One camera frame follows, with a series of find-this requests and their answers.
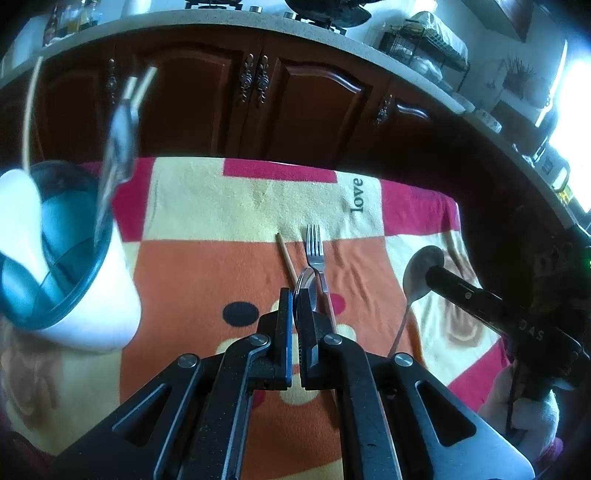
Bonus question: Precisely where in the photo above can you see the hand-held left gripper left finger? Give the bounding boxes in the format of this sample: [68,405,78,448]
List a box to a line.
[51,286,296,480]

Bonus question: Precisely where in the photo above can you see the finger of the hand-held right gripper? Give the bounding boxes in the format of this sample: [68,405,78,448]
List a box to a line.
[425,265,591,391]

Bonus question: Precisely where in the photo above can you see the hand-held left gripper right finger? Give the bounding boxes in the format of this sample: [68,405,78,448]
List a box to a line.
[293,288,536,480]

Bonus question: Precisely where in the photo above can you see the long-handled metal spoon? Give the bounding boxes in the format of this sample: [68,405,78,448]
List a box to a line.
[388,246,447,358]

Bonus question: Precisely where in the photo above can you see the large metal spoon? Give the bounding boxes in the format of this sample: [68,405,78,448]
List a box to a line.
[294,267,320,312]

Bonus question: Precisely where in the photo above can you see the tan wooden chopstick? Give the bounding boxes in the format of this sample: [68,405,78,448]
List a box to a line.
[134,66,158,104]
[23,55,44,169]
[276,232,298,287]

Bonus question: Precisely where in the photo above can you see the large metal fork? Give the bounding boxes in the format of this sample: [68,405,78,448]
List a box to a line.
[305,224,338,334]

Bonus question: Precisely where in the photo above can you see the white cup with teal rim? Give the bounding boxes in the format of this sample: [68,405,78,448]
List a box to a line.
[0,159,141,354]

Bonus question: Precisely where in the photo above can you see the small metal spoon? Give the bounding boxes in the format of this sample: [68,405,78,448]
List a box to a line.
[95,108,127,245]

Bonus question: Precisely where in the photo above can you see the white ceramic spoon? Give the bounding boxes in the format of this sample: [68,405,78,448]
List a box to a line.
[0,168,44,278]

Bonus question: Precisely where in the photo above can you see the blue and white box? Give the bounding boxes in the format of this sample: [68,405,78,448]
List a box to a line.
[538,152,568,190]

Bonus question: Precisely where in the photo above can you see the red orange checked blanket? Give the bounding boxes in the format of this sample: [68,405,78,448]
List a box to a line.
[0,157,513,480]

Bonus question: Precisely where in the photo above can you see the white fluffy cloth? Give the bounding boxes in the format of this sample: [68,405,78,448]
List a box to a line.
[478,364,561,457]

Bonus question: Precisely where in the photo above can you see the brown cutting board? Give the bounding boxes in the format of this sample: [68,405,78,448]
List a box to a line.
[492,99,541,139]

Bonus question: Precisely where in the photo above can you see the patterned bowl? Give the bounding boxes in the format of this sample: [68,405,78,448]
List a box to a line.
[478,108,503,134]

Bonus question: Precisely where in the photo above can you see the brown base cabinets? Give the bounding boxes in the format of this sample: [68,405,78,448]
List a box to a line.
[0,23,591,259]

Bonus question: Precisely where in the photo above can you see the white cloth on rack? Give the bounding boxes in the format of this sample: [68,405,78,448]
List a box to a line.
[409,10,467,51]

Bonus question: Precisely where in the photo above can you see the black wok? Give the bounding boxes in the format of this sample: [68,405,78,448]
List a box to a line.
[284,0,372,26]

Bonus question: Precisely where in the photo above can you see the grey stone countertop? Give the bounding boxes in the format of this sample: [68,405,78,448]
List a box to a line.
[0,9,591,232]

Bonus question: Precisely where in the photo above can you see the gas stove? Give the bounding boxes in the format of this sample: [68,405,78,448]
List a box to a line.
[185,0,347,35]

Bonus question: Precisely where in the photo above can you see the brown glass bottle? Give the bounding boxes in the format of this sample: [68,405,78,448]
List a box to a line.
[46,4,61,42]

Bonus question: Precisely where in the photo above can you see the cream microwave oven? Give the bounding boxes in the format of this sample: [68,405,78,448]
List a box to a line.
[0,21,47,77]

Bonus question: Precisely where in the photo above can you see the wall chopstick holder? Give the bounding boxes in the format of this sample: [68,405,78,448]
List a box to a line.
[503,55,536,93]

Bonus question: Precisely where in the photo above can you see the black wire dish rack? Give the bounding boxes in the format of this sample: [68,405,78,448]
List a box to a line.
[379,18,472,88]

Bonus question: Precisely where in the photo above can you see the brown corner wall cabinet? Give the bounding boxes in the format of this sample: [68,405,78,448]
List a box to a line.
[485,0,532,42]

